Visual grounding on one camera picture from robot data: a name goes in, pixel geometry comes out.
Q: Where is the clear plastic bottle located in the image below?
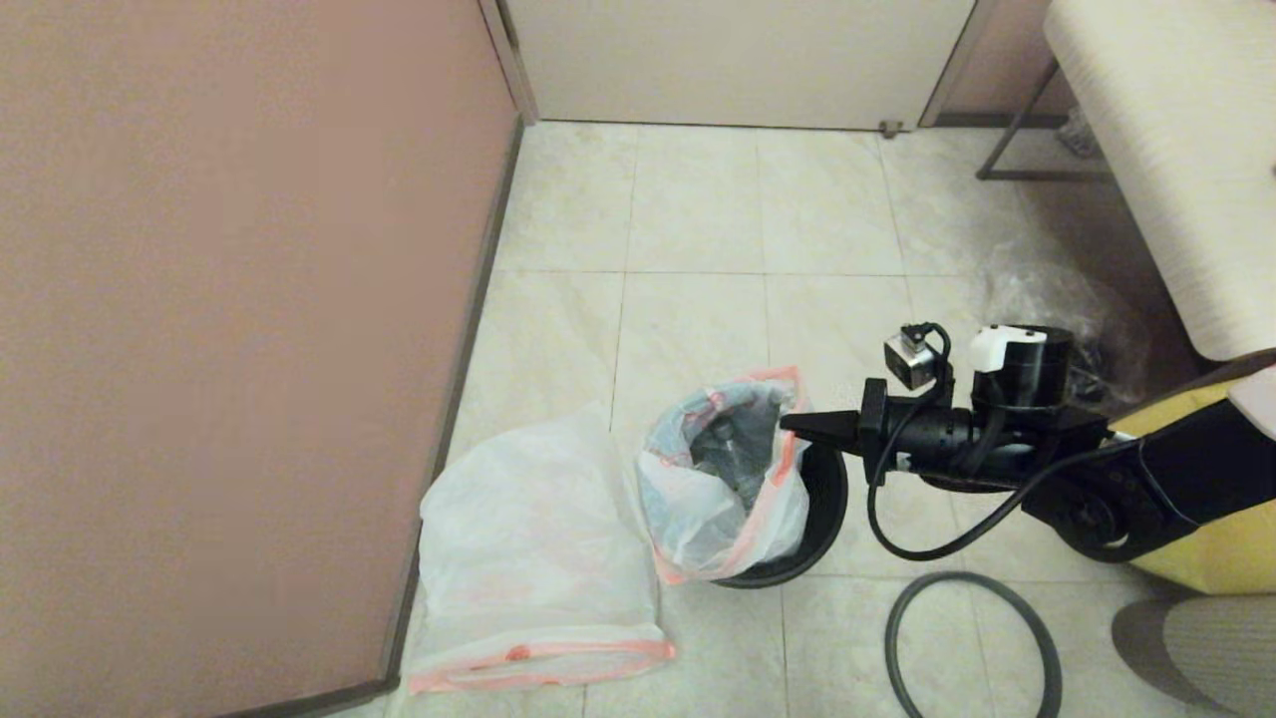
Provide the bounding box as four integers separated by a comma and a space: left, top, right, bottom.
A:
703, 419, 769, 480

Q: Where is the dark grey baseboard strip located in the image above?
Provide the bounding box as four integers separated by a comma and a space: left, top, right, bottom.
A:
214, 116, 526, 718

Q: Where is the grey bin rim ring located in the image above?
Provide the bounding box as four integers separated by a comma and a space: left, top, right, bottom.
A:
885, 570, 1064, 718

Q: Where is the clear bag with dark contents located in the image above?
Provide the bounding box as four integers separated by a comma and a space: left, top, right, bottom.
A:
982, 261, 1147, 420

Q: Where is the small clear plastic wrapper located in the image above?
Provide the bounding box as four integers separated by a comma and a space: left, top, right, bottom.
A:
1055, 105, 1098, 161

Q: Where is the dark metal table frame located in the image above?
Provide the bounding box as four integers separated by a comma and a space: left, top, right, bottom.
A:
974, 58, 1113, 182

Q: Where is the black round trash bin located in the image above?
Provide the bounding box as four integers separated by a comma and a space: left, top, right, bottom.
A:
698, 439, 850, 589

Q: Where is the grey door frame post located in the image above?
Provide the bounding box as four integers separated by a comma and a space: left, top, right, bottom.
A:
477, 0, 541, 125
915, 0, 998, 129

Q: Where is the white door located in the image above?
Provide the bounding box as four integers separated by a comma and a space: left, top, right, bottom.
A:
495, 0, 978, 132

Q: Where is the white bag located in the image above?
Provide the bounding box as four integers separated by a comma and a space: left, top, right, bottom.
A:
636, 366, 810, 586

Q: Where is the white plastic bag liner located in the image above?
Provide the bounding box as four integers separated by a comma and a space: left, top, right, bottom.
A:
407, 404, 677, 696

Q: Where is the grey ribbed round pad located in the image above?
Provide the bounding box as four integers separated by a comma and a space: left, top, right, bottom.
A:
1110, 595, 1276, 718

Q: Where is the yellow fabric bag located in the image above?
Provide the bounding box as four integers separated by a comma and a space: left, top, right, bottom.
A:
1109, 384, 1276, 596

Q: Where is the thin black camera cable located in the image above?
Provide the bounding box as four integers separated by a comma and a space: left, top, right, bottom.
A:
865, 321, 1147, 561

